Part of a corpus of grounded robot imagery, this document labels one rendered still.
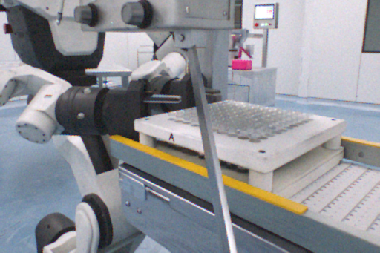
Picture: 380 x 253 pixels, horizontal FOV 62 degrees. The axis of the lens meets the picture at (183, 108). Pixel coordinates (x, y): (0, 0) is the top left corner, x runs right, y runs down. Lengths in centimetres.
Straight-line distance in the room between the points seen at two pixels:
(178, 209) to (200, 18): 25
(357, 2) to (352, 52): 73
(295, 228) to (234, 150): 11
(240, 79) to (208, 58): 225
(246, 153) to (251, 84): 257
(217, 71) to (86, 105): 33
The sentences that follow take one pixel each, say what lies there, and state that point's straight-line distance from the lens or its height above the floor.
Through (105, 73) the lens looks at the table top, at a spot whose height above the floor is 84.
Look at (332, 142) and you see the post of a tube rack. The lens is 56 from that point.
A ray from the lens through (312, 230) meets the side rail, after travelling 33.
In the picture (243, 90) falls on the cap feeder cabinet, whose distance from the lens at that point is 297.
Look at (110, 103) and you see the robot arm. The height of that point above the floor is 92.
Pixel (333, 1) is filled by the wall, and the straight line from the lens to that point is 563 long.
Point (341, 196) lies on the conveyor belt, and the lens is 47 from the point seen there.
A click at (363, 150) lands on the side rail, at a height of 85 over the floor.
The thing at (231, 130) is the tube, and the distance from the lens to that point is 42.
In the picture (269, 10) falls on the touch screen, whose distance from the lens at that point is 328.
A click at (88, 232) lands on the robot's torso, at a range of 85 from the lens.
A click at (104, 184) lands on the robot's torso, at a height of 66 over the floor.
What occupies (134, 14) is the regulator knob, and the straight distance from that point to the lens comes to 37.
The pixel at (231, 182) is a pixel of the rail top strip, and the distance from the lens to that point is 37.
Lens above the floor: 103
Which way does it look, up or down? 12 degrees down
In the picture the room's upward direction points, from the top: straight up
